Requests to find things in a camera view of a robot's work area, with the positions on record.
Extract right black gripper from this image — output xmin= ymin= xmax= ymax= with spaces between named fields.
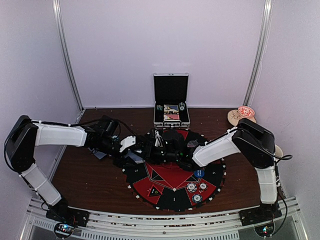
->
xmin=132 ymin=142 xmax=180 ymax=166

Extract blue checkered card deck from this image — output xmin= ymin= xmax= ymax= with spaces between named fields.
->
xmin=126 ymin=151 xmax=145 ymax=164

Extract blue chip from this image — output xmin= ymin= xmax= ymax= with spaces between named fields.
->
xmin=191 ymin=194 xmax=203 ymax=204

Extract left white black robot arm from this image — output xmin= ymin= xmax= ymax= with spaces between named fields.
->
xmin=3 ymin=115 xmax=148 ymax=222

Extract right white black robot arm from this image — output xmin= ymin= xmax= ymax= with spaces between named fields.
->
xmin=142 ymin=119 xmax=293 ymax=221

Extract clear dealer button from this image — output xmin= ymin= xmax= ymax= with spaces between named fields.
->
xmin=187 ymin=140 xmax=199 ymax=148

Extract round red black poker mat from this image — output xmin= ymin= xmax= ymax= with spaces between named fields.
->
xmin=122 ymin=129 xmax=227 ymax=212

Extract blue small blind button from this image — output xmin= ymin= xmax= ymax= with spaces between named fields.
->
xmin=194 ymin=169 xmax=205 ymax=178

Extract card decks in case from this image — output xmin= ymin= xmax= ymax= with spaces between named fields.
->
xmin=163 ymin=104 xmax=180 ymax=121

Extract white chip stack near ten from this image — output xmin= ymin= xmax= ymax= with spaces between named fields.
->
xmin=186 ymin=182 xmax=198 ymax=193

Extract aluminium poker case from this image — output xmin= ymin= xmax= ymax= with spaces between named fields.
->
xmin=153 ymin=73 xmax=190 ymax=128

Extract chips in case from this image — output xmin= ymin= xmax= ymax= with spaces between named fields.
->
xmin=178 ymin=102 xmax=186 ymax=111

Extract round wooden board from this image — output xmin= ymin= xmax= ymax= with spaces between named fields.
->
xmin=227 ymin=109 xmax=257 ymax=126

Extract red white patterned bowl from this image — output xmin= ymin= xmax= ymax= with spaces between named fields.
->
xmin=237 ymin=105 xmax=255 ymax=118

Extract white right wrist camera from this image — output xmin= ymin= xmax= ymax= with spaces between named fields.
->
xmin=154 ymin=129 xmax=165 ymax=148

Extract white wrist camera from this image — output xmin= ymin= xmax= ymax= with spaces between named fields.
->
xmin=119 ymin=135 xmax=136 ymax=153
xmin=154 ymin=129 xmax=165 ymax=148

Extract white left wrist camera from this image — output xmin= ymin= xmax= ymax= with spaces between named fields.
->
xmin=119 ymin=135 xmax=136 ymax=153

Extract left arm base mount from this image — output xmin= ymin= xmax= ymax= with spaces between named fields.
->
xmin=45 ymin=207 xmax=90 ymax=227

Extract aluminium front rail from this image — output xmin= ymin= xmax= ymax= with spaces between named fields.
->
xmin=17 ymin=197 xmax=310 ymax=240

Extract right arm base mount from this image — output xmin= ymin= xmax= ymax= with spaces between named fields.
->
xmin=238 ymin=202 xmax=282 ymax=226

